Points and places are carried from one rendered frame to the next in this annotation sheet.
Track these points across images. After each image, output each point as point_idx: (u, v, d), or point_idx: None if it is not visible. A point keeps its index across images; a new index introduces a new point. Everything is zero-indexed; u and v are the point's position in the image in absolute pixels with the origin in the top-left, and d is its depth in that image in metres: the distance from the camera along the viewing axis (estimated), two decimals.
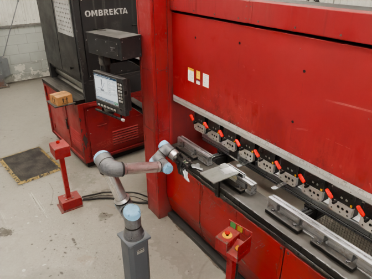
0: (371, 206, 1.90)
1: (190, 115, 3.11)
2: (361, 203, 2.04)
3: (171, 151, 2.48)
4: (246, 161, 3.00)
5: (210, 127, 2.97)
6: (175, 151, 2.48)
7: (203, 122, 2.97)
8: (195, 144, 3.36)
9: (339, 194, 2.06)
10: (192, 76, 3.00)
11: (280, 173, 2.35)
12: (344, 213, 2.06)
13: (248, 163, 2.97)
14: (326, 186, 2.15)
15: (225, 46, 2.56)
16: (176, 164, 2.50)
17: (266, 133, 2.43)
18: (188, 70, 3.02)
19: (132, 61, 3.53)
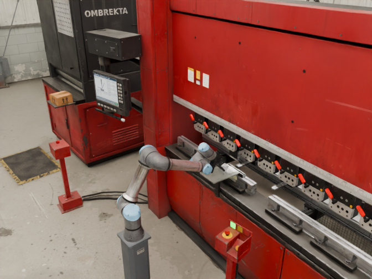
0: (371, 206, 1.90)
1: (190, 115, 3.11)
2: (361, 203, 2.04)
3: (213, 151, 2.69)
4: (246, 161, 3.00)
5: (210, 127, 2.97)
6: (214, 151, 2.72)
7: (203, 122, 2.97)
8: (195, 144, 3.36)
9: (339, 194, 2.06)
10: (192, 76, 3.00)
11: (280, 173, 2.35)
12: (344, 213, 2.06)
13: (248, 163, 2.97)
14: (326, 186, 2.15)
15: (225, 46, 2.56)
16: (214, 163, 2.73)
17: (266, 133, 2.43)
18: (188, 70, 3.02)
19: (132, 61, 3.53)
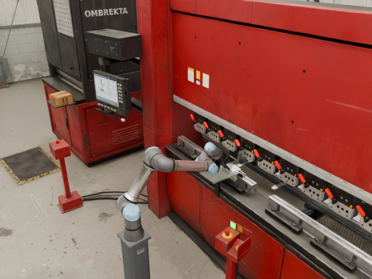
0: (371, 206, 1.90)
1: (190, 115, 3.11)
2: (361, 203, 2.04)
3: (219, 150, 2.70)
4: (246, 161, 3.00)
5: (210, 127, 2.97)
6: (220, 150, 2.72)
7: (203, 122, 2.97)
8: (195, 144, 3.36)
9: (339, 194, 2.06)
10: (192, 76, 3.00)
11: (280, 173, 2.35)
12: (344, 213, 2.06)
13: (248, 163, 2.97)
14: (326, 186, 2.15)
15: (225, 46, 2.56)
16: (220, 162, 2.74)
17: (266, 133, 2.43)
18: (188, 70, 3.02)
19: (132, 61, 3.53)
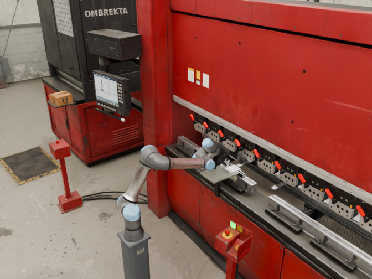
0: (371, 206, 1.90)
1: (190, 115, 3.11)
2: (361, 203, 2.04)
3: (217, 146, 2.67)
4: (246, 161, 3.00)
5: (210, 127, 2.97)
6: None
7: (203, 122, 2.97)
8: (195, 144, 3.36)
9: (339, 194, 2.06)
10: (192, 76, 3.00)
11: (280, 173, 2.35)
12: (344, 213, 2.06)
13: (248, 163, 2.97)
14: (326, 186, 2.15)
15: (225, 46, 2.56)
16: (217, 159, 2.71)
17: (266, 133, 2.43)
18: (188, 70, 3.02)
19: (132, 61, 3.53)
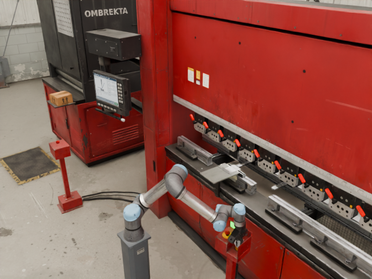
0: (371, 206, 1.90)
1: (190, 115, 3.11)
2: (361, 203, 2.04)
3: None
4: (246, 161, 3.00)
5: (210, 127, 2.97)
6: None
7: (203, 122, 2.97)
8: (195, 144, 3.36)
9: (339, 194, 2.06)
10: (192, 76, 3.00)
11: (280, 173, 2.35)
12: (344, 213, 2.06)
13: (248, 163, 2.97)
14: (326, 186, 2.15)
15: (225, 46, 2.56)
16: (239, 232, 2.35)
17: (266, 133, 2.43)
18: (188, 70, 3.02)
19: (132, 61, 3.53)
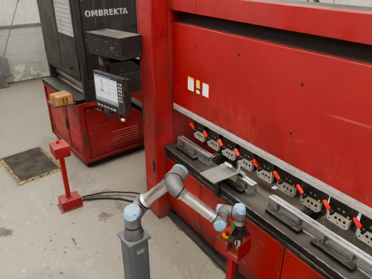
0: (368, 218, 1.94)
1: (190, 123, 3.15)
2: (357, 215, 2.08)
3: None
4: None
5: (209, 135, 3.01)
6: None
7: (203, 130, 3.01)
8: (195, 144, 3.36)
9: (336, 205, 2.09)
10: (192, 86, 3.03)
11: (279, 183, 2.39)
12: (341, 224, 2.09)
13: None
14: (324, 197, 2.18)
15: (225, 57, 2.59)
16: (239, 232, 2.35)
17: (265, 143, 2.47)
18: (188, 79, 3.06)
19: (132, 61, 3.53)
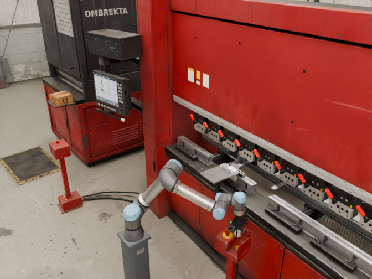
0: (371, 206, 1.90)
1: (190, 115, 3.11)
2: (361, 203, 2.04)
3: None
4: (246, 161, 3.00)
5: (210, 127, 2.97)
6: None
7: (203, 122, 2.97)
8: (195, 144, 3.36)
9: (339, 194, 2.06)
10: (192, 76, 3.00)
11: (280, 173, 2.35)
12: (344, 213, 2.06)
13: (248, 163, 2.97)
14: (326, 186, 2.15)
15: (225, 46, 2.56)
16: (239, 221, 2.30)
17: (266, 133, 2.43)
18: (188, 70, 3.03)
19: (132, 61, 3.53)
